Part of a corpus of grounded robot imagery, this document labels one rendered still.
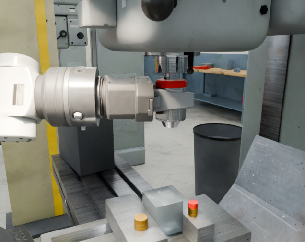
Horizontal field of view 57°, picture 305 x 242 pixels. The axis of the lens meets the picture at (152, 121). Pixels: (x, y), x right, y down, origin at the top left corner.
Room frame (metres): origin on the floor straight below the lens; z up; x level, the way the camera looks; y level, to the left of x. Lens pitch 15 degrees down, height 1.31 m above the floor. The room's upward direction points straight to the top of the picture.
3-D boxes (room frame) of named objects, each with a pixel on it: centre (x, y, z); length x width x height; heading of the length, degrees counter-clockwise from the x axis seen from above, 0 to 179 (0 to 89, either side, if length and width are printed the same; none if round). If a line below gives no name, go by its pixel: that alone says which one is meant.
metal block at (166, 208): (0.45, -0.02, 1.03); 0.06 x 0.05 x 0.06; 24
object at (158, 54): (0.42, -0.03, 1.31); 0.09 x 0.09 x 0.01
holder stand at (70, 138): (0.92, 0.24, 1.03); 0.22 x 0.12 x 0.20; 34
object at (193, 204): (0.43, -0.07, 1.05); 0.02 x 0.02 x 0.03
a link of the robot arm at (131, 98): (0.42, 0.06, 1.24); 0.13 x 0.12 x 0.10; 5
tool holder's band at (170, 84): (0.42, -0.03, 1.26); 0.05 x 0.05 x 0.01
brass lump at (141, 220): (0.39, 0.02, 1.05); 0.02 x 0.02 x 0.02
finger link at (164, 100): (0.39, -0.03, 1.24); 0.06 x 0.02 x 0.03; 95
